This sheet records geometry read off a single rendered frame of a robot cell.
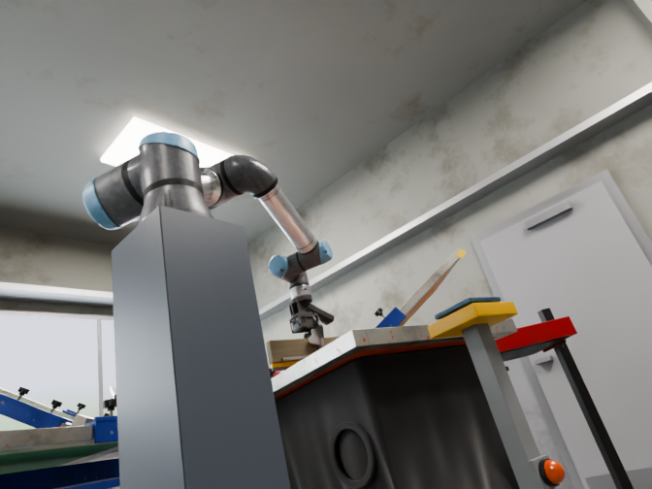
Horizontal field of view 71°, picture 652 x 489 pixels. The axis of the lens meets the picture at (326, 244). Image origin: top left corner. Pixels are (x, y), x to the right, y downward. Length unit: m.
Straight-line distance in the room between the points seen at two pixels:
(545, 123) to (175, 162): 3.65
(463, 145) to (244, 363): 3.91
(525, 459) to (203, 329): 0.60
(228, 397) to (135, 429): 0.15
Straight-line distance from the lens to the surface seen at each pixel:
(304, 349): 1.58
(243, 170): 1.35
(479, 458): 1.29
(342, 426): 1.17
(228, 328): 0.78
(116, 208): 1.03
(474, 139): 4.47
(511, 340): 2.40
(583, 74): 4.37
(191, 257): 0.79
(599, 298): 3.79
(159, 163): 0.95
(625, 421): 3.79
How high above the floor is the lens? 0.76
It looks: 25 degrees up
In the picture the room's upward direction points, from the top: 15 degrees counter-clockwise
